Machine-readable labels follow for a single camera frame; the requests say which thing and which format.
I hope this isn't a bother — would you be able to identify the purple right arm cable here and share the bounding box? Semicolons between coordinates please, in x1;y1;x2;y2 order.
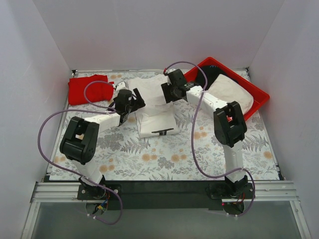
163;61;256;218

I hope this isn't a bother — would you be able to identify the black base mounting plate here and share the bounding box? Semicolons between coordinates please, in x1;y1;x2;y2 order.
77;180;255;210

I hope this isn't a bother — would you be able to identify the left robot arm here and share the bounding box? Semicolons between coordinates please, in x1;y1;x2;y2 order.
59;88;146;199

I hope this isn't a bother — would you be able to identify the black t shirt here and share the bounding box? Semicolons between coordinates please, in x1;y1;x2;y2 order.
195;65;229;89

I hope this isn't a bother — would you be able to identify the floral table mat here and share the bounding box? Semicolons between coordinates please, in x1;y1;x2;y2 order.
47;71;279;181

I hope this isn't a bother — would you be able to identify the red plastic bin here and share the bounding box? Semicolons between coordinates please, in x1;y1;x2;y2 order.
184;57;270;121

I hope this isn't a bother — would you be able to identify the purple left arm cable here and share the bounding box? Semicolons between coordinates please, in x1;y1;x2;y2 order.
37;81;124;225

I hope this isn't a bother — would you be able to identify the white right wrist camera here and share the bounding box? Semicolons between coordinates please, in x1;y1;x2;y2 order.
164;69;176;75

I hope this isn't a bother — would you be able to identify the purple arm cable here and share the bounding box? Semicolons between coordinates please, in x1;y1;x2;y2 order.
37;81;124;225
163;61;256;218

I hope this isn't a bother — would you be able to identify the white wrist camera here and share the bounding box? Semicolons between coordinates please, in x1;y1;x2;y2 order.
164;69;176;75
115;81;129;91

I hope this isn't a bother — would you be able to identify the cream folded t shirt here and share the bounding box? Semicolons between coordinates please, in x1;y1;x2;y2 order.
207;74;254;115

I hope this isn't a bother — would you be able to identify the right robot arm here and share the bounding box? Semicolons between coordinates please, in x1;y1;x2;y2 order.
161;69;248;198

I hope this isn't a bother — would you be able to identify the white t shirt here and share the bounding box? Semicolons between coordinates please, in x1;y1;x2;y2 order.
128;74;180;138

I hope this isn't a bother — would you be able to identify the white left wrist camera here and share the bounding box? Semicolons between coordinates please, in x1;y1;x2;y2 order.
115;81;129;91

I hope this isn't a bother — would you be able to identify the red folded t shirt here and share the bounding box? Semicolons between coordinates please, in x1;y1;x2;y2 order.
68;75;114;106

